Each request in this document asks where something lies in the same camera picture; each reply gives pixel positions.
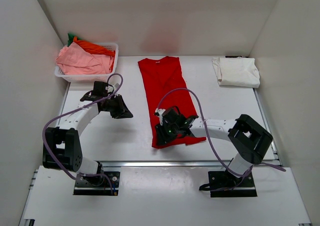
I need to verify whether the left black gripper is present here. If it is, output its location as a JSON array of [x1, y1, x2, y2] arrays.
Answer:
[[102, 93, 134, 119]]

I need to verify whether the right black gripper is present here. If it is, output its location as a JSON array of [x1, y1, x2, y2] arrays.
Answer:
[[155, 121, 179, 146]]

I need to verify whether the red t shirt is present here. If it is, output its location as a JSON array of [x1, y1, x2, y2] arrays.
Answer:
[[138, 56, 206, 149]]

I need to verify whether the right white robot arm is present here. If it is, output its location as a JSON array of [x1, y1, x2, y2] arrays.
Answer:
[[154, 107, 273, 186]]

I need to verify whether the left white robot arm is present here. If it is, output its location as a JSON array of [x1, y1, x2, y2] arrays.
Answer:
[[42, 81, 133, 185]]

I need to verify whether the white plastic basket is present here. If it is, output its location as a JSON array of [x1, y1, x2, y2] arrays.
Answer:
[[54, 42, 119, 83]]

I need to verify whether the pink t shirt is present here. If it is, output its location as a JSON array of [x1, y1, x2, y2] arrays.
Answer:
[[56, 42, 114, 75]]

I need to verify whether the orange t shirt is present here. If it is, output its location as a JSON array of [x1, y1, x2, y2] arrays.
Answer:
[[72, 36, 116, 72]]

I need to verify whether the green cloth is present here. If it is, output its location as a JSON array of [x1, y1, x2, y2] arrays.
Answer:
[[67, 32, 76, 44]]

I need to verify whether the folded white t shirt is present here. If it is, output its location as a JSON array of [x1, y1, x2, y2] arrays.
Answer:
[[212, 57, 260, 89]]

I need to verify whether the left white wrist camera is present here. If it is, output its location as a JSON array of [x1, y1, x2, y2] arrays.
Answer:
[[105, 83, 120, 94]]

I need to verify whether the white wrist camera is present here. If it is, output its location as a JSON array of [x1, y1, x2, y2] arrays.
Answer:
[[154, 108, 166, 126], [105, 83, 120, 94]]

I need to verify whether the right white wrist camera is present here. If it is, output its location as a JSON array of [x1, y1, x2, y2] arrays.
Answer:
[[154, 108, 166, 126]]

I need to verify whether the aluminium rail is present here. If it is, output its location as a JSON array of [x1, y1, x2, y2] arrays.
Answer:
[[102, 160, 223, 167]]

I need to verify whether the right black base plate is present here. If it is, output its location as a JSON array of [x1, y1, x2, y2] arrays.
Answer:
[[199, 171, 258, 198]]

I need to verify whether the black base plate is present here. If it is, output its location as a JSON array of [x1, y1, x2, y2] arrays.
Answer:
[[73, 167, 121, 197], [199, 171, 258, 198]]

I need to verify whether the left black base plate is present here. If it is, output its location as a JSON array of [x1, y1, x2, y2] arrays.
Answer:
[[73, 167, 121, 197]]

